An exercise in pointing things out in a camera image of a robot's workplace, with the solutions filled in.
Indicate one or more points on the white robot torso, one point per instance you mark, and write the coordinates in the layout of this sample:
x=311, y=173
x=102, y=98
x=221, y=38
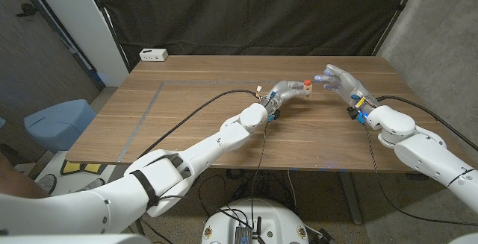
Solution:
x=276, y=218

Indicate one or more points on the white floor base plate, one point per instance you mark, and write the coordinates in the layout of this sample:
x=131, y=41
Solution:
x=52, y=160

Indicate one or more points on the blue stool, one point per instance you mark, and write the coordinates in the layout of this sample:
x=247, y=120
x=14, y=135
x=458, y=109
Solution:
x=59, y=124

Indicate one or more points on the grey electronics box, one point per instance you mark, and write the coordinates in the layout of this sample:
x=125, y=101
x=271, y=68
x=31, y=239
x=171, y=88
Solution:
x=242, y=235

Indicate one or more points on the person's bare leg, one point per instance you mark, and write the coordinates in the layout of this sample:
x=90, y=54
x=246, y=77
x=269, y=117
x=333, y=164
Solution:
x=15, y=182

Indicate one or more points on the black curtain backdrop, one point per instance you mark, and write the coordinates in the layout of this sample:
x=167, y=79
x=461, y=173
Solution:
x=242, y=12

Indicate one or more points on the yellow and black mat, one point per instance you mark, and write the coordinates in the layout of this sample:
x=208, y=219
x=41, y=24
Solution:
x=74, y=167

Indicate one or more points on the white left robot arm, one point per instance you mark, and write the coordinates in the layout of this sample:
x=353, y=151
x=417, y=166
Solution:
x=179, y=165

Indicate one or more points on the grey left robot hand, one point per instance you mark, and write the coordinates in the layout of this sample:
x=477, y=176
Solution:
x=283, y=92

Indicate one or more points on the black curtain frame pole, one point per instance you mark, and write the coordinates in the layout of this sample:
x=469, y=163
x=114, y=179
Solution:
x=108, y=24
x=396, y=14

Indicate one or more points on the red-headed wooden screw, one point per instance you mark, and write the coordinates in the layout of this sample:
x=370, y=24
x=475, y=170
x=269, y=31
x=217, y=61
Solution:
x=307, y=83

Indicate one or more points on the wooden block with holes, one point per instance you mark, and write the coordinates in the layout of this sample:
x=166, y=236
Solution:
x=307, y=89

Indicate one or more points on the grey table leg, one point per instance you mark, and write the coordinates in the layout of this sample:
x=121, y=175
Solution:
x=139, y=226
x=351, y=199

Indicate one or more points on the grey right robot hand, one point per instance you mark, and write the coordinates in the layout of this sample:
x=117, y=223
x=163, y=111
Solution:
x=345, y=83

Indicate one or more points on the grey sneaker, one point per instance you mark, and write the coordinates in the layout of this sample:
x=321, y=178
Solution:
x=46, y=182
x=89, y=185

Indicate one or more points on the white power strip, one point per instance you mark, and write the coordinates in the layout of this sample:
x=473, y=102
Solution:
x=153, y=54

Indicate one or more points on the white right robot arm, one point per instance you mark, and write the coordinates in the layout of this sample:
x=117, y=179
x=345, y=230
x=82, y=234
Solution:
x=425, y=154

